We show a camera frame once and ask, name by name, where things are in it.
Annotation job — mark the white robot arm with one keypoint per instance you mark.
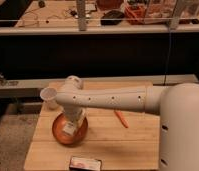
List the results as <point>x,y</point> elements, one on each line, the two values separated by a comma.
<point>177,106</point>

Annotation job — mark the orange ceramic bowl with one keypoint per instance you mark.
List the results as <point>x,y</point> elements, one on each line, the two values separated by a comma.
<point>62,137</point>

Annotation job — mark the orange toy carrot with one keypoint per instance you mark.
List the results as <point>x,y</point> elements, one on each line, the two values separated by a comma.
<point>121,118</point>

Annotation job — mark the white plastic cup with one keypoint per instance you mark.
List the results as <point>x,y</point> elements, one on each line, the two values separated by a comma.
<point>48,96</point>

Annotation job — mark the black bag on bench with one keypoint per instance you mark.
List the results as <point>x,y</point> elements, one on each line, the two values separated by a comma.
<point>113,17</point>

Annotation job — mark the orange basket on bench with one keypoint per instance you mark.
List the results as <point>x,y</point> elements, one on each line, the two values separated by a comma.
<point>134,16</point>

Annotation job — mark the black and white box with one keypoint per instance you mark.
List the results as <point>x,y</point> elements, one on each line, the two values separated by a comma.
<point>84,164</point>

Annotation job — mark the grey metal post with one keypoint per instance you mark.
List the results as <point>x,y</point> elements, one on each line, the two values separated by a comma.
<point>80,4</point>

